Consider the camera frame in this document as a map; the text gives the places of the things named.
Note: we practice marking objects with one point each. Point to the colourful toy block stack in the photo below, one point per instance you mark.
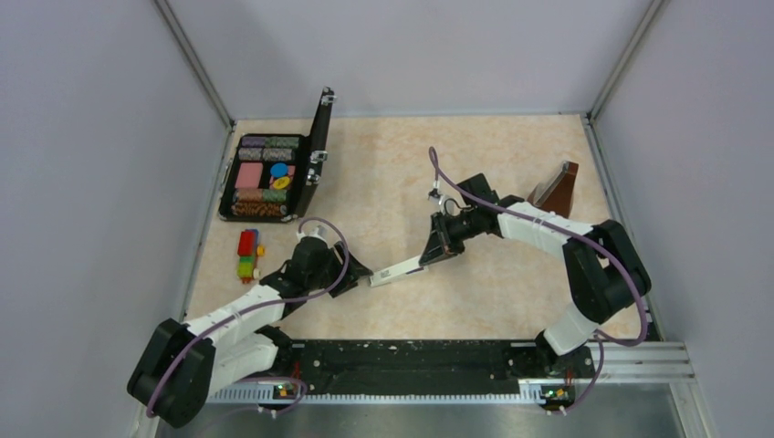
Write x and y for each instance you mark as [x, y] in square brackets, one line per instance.
[249, 250]

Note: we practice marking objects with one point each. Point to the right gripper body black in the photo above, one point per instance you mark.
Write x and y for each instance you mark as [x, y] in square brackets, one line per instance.
[461, 228]

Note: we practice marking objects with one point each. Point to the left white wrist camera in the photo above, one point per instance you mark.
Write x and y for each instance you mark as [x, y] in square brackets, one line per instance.
[318, 232]

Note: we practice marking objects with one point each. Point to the white black remote control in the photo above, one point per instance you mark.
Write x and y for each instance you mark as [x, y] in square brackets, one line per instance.
[397, 272]

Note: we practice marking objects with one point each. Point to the black poker chip case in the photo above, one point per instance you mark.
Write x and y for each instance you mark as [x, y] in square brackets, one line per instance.
[273, 176]

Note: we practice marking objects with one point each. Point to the brown wooden metronome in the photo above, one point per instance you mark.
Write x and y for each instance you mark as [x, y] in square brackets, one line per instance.
[556, 194]

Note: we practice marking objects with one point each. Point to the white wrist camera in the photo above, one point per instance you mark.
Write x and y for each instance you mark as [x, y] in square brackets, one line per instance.
[318, 232]
[440, 200]

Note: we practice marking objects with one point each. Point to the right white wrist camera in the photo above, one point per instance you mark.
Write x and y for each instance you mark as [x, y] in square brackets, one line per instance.
[440, 200]

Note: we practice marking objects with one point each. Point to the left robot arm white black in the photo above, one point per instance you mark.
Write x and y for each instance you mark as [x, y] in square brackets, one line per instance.
[185, 363]

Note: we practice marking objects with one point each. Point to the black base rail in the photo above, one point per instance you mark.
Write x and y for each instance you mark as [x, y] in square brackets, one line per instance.
[425, 370]

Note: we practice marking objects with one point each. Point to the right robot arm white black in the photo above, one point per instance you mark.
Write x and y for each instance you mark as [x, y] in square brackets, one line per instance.
[604, 272]

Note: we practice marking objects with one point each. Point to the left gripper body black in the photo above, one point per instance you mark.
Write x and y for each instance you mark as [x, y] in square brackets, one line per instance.
[330, 272]

